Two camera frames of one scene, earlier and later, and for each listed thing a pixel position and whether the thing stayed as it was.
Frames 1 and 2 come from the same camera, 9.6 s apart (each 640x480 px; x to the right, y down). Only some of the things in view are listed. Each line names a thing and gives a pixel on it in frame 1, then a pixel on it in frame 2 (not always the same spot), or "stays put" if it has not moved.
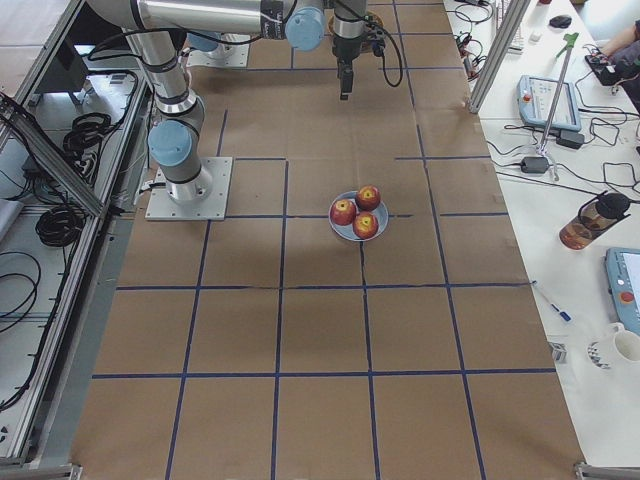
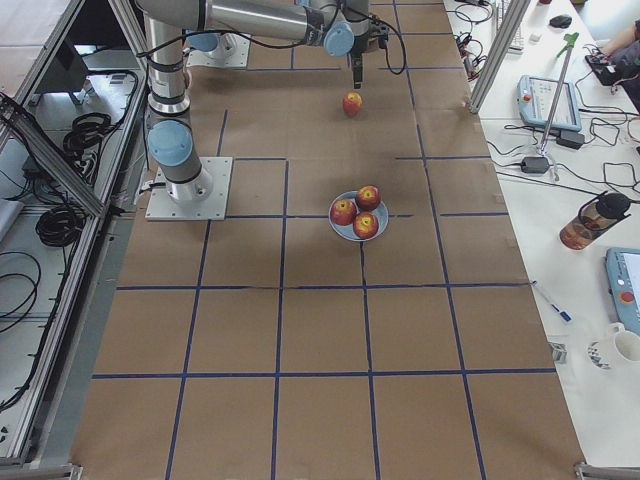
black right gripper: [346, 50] → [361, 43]
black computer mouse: [561, 21] stays put
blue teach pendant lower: [623, 274] stays put
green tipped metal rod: [568, 49] stays put
